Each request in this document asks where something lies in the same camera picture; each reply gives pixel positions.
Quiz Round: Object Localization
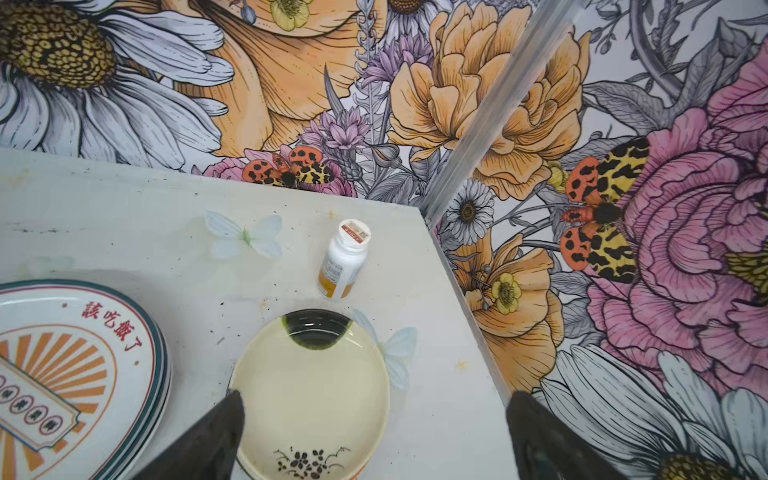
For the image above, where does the large white back plate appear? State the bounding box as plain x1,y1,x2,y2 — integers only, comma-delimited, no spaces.
107,323,174,480

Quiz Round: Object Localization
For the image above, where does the aluminium right corner post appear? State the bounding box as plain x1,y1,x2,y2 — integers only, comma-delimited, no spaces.
420,1,588,230

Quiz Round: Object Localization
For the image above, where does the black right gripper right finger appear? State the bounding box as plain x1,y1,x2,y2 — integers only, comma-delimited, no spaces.
506,391,624,480

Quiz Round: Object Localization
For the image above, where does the brown patterned back plate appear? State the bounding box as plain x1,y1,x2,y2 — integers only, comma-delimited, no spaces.
1,280,159,479

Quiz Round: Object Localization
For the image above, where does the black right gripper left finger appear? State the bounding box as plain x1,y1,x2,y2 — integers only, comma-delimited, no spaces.
134,390,245,480

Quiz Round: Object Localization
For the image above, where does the cream plate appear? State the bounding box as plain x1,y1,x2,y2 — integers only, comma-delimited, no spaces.
228,309,390,479

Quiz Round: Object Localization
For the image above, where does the white pill bottle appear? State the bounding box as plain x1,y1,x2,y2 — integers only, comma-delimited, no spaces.
318,219,372,301

